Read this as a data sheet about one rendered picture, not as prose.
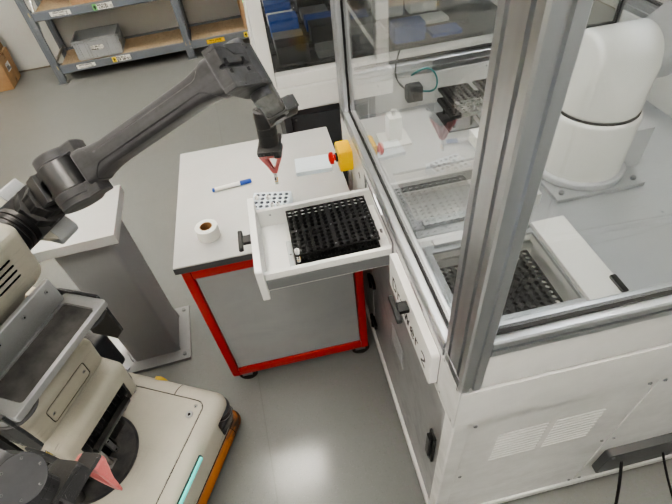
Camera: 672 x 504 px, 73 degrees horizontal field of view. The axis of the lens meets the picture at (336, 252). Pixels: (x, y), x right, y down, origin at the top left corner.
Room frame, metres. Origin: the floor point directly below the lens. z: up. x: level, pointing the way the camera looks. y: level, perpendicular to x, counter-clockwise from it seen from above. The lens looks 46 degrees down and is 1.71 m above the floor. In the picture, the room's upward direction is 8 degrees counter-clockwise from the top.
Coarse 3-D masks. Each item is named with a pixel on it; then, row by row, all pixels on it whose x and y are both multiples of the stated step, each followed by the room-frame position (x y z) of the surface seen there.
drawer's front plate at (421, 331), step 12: (396, 264) 0.69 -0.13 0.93; (396, 276) 0.67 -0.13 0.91; (396, 288) 0.67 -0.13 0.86; (408, 288) 0.62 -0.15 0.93; (408, 300) 0.59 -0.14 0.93; (420, 312) 0.55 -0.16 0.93; (420, 324) 0.52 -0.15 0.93; (420, 336) 0.51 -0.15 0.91; (420, 348) 0.50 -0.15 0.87; (432, 348) 0.46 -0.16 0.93; (420, 360) 0.50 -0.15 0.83; (432, 360) 0.44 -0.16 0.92; (432, 372) 0.44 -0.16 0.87
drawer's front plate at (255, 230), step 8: (248, 200) 1.00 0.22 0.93; (248, 208) 0.96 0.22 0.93; (256, 216) 0.96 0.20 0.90; (256, 224) 0.90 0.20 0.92; (256, 232) 0.86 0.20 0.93; (256, 240) 0.83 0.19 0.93; (256, 248) 0.80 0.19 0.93; (256, 256) 0.78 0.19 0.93; (264, 256) 0.87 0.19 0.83; (256, 264) 0.75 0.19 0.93; (264, 264) 0.82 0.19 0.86; (256, 272) 0.73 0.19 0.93; (264, 280) 0.72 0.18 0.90; (264, 288) 0.72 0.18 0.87; (264, 296) 0.72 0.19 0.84
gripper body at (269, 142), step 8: (256, 128) 1.15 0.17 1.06; (272, 128) 1.13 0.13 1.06; (264, 136) 1.13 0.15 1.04; (272, 136) 1.13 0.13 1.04; (280, 136) 1.18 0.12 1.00; (264, 144) 1.13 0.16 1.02; (272, 144) 1.13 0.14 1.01; (280, 144) 1.14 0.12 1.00; (264, 152) 1.10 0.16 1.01; (272, 152) 1.10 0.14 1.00
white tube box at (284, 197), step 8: (264, 192) 1.19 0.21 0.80; (272, 192) 1.19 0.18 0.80; (280, 192) 1.18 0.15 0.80; (288, 192) 1.18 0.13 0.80; (256, 200) 1.16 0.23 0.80; (264, 200) 1.15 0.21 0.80; (272, 200) 1.15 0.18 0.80; (280, 200) 1.14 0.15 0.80; (288, 200) 1.14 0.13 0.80; (256, 208) 1.12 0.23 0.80
